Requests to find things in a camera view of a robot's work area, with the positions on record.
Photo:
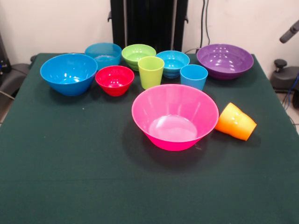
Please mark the small green bowl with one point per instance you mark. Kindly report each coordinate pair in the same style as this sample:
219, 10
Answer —
134, 52

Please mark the small blue bowl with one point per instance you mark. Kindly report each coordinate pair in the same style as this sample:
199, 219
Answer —
102, 61

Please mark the black pedestal column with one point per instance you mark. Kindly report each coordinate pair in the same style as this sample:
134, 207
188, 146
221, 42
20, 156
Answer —
149, 23

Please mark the dark grey machine base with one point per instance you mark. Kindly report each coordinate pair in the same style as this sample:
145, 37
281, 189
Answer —
285, 79
14, 77

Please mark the small red bowl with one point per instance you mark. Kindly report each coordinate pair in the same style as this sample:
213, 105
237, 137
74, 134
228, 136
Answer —
114, 86

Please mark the small cyan bowl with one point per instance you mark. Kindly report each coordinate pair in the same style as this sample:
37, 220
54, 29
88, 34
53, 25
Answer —
171, 61

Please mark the blue cup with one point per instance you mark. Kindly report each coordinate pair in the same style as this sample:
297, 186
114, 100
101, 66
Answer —
194, 79

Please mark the black equipment case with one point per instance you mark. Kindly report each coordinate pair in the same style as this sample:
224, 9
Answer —
2, 58

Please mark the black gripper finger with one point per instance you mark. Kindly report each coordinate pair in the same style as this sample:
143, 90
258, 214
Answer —
289, 33

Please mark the dark green tablecloth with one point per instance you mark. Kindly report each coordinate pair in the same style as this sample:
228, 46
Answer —
70, 151

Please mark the large purple bowl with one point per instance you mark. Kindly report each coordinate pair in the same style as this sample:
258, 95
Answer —
224, 63

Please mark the green cup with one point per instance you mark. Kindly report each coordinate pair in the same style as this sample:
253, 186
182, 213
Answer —
150, 77

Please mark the large pink bowl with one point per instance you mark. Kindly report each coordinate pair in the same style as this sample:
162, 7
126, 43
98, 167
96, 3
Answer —
175, 105

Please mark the large blue bowl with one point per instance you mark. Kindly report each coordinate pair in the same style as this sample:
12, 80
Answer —
67, 77

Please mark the orange cup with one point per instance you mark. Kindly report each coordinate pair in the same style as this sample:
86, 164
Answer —
247, 129
229, 117

